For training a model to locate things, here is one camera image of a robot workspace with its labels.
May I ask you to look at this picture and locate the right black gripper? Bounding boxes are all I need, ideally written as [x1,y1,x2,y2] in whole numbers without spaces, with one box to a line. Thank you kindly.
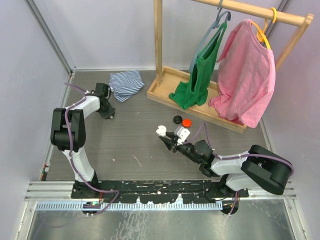
[159,131,201,165]

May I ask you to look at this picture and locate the white earbud case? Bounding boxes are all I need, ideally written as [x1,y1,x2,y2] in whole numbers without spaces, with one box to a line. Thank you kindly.
[156,125,167,137]

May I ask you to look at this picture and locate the black earbud charging case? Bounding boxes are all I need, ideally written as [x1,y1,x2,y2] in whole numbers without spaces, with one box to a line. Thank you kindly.
[173,115,183,124]

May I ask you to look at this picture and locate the orange earbud case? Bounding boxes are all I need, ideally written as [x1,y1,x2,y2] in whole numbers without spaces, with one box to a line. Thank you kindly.
[181,118,192,128]

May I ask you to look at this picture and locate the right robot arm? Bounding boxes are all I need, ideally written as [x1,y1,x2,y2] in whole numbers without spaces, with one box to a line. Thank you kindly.
[156,128,294,197]

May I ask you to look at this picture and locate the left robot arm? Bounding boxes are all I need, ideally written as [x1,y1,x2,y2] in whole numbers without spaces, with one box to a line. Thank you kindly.
[50,83,118,198]

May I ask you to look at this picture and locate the blue striped folded cloth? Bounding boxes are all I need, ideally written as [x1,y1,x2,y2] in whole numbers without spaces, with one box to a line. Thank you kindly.
[109,70,145,103]

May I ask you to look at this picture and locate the green tank top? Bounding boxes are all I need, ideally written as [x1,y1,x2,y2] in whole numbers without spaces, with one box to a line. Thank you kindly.
[168,22,228,110]

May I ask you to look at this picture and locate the wooden clothes rack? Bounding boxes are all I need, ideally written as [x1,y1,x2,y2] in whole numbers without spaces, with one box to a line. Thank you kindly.
[147,0,314,134]

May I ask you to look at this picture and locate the pink t-shirt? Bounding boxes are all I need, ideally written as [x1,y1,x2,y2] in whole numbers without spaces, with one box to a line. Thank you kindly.
[208,19,276,128]

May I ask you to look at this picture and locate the blue clothes hanger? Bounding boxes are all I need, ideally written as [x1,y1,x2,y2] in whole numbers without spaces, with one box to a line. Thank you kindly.
[189,0,232,76]

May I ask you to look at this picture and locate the yellow clothes hanger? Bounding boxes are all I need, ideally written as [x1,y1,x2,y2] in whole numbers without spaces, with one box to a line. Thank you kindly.
[251,7,277,50]

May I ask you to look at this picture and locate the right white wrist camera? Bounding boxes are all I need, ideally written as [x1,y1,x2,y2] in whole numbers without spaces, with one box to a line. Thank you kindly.
[173,126,191,145]

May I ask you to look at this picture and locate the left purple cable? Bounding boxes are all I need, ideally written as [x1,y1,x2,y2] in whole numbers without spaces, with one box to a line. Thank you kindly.
[63,82,120,216]

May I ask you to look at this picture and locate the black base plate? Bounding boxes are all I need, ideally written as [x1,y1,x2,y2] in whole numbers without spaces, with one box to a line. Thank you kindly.
[71,179,249,204]

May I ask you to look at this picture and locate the aluminium rail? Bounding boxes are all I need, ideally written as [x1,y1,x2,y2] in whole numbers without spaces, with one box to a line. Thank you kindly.
[24,181,297,201]

